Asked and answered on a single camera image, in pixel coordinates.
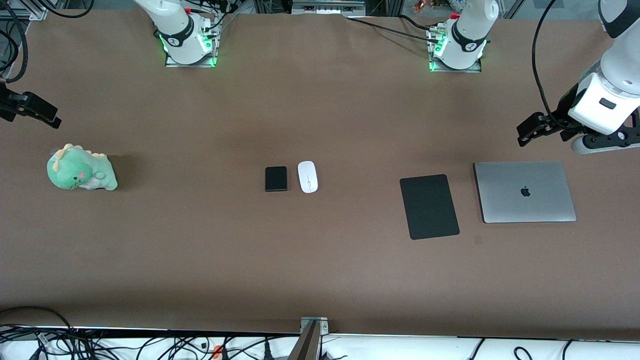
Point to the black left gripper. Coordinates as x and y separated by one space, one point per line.
564 112

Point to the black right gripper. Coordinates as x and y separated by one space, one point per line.
11 103

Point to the white computer mouse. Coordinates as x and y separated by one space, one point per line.
307 176

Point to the black phone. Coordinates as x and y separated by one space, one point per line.
276 179

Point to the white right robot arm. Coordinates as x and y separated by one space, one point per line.
175 30

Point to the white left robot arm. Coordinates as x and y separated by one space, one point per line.
467 35

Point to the black mouse pad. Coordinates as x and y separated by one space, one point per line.
429 206

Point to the silver closed laptop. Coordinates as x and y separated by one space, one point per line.
525 191

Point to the green dinosaur plush toy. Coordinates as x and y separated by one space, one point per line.
80 172

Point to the aluminium support beam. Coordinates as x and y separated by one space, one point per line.
305 347

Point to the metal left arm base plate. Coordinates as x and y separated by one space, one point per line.
475 68

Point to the metal frame with connectors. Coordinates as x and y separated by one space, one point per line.
328 7

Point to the metal table edge bracket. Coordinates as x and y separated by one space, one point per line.
314 324

